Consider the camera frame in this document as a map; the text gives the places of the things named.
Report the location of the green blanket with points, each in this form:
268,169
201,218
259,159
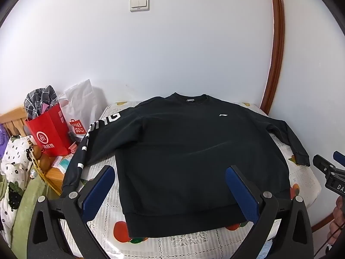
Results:
29,202

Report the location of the grey checkered cloth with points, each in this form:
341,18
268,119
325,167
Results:
40,99

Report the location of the fruit print lace tablecloth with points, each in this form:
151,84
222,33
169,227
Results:
302,179

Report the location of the wooden headboard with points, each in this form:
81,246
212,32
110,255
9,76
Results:
14,120

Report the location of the gourd bead pendant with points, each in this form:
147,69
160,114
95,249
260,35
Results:
40,159

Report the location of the red paper bag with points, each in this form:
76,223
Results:
47,130

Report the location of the black sweatshirt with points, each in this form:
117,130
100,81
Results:
188,153

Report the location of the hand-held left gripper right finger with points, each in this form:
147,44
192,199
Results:
242,191

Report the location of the wooden nightstand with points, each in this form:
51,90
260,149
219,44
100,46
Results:
55,179

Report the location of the person's right hand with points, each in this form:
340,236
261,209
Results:
339,215

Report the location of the purple cloth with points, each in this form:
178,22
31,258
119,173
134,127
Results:
2,143

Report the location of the white plastic shopping bag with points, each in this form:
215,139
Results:
80,99

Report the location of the white wall light switch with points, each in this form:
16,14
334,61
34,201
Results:
139,3

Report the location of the white floral quilt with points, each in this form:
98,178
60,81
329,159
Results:
13,162

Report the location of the pastel paper packet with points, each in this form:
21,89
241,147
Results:
61,163

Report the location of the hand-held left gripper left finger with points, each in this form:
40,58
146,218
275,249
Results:
97,190

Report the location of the brown wooden door frame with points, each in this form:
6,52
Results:
276,45

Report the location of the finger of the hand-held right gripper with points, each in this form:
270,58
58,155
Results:
339,157
322,163

